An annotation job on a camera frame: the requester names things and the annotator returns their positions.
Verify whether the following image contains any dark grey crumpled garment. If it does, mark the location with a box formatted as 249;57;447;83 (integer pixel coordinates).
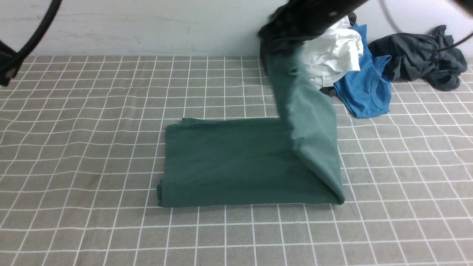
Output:
368;25;468;91

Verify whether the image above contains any blue t-shirt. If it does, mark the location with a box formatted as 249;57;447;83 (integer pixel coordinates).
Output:
334;24;392;119

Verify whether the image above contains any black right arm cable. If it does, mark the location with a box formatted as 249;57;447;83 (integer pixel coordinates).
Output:
377;0;473;52

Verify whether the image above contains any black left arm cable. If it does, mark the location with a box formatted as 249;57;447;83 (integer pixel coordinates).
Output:
0;0;62;87

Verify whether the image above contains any black garment under white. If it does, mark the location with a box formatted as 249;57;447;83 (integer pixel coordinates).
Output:
319;11;357;97

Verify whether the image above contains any grey checkered tablecloth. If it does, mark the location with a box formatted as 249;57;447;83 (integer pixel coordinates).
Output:
0;56;473;266

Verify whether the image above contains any white crumpled garment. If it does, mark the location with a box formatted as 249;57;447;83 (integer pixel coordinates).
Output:
301;16;364;89

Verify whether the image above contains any green long-sleeve top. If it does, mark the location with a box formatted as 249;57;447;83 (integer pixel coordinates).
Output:
157;45;345;208

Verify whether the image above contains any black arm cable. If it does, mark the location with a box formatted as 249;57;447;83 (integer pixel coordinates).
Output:
377;0;473;52
0;0;62;87

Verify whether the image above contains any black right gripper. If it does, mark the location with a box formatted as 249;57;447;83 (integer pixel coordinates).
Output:
258;0;366;52

